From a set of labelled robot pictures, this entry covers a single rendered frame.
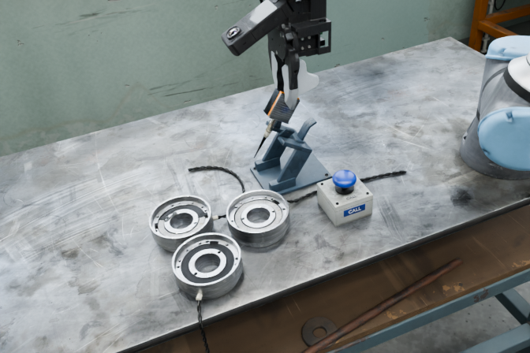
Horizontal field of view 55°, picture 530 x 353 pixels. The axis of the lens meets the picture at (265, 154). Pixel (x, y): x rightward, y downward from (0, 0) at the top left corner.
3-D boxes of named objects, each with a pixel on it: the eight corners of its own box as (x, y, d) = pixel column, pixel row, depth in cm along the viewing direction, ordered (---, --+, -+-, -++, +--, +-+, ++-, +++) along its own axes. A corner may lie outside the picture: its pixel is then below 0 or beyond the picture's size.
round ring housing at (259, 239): (258, 261, 80) (255, 243, 78) (217, 229, 87) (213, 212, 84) (303, 225, 86) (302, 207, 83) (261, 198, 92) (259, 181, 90)
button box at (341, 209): (335, 228, 85) (335, 206, 82) (317, 202, 90) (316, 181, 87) (378, 213, 87) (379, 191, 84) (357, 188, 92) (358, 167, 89)
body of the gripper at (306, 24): (331, 57, 82) (333, -18, 75) (283, 68, 80) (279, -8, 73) (311, 40, 88) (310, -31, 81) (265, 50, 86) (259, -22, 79)
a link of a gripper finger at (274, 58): (308, 95, 91) (311, 50, 85) (278, 103, 89) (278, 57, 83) (301, 87, 93) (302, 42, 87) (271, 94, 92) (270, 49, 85)
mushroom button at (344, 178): (339, 208, 85) (339, 185, 82) (328, 194, 88) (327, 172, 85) (360, 201, 86) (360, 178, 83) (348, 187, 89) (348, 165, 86)
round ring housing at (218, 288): (187, 248, 84) (183, 231, 82) (249, 251, 82) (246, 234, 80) (168, 300, 76) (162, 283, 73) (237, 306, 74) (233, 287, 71)
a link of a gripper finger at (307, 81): (323, 109, 86) (321, 57, 82) (292, 117, 85) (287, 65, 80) (315, 102, 89) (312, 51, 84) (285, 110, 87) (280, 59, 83)
